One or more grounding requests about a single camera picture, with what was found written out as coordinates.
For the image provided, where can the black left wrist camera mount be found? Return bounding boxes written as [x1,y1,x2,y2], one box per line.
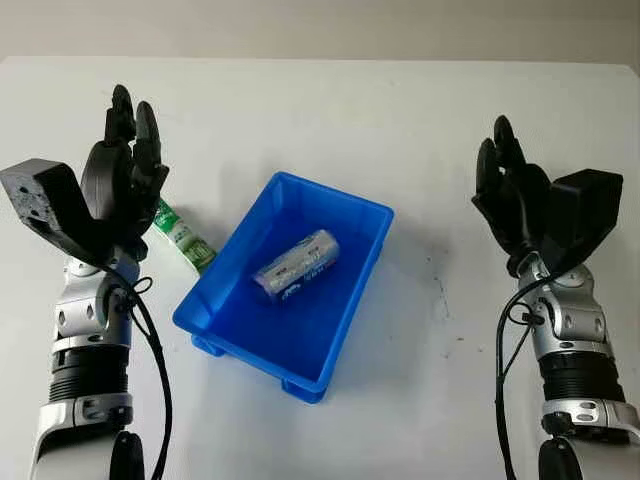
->
[0,157,117,274]

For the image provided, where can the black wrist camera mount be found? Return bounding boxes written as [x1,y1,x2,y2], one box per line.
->
[0,157,117,274]
[537,169,625,274]

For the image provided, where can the blue plastic tray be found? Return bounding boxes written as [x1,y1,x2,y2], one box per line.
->
[172,171,396,406]

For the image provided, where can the green toothpaste box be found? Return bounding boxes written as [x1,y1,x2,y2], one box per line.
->
[151,197,218,274]

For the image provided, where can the silver roll with purple end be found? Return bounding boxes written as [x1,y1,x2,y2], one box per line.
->
[252,228,341,309]

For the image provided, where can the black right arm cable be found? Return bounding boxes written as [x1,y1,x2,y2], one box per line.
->
[493,269,551,480]

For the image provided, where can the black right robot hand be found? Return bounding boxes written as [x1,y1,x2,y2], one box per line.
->
[471,115,554,262]

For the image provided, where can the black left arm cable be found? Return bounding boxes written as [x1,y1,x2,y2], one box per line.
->
[105,268,175,480]

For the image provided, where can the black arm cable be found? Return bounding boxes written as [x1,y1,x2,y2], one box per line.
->
[493,269,551,480]
[105,268,175,480]

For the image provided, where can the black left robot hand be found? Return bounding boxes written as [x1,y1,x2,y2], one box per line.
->
[79,84,171,252]

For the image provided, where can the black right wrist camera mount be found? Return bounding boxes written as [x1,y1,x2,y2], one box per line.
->
[537,169,625,274]

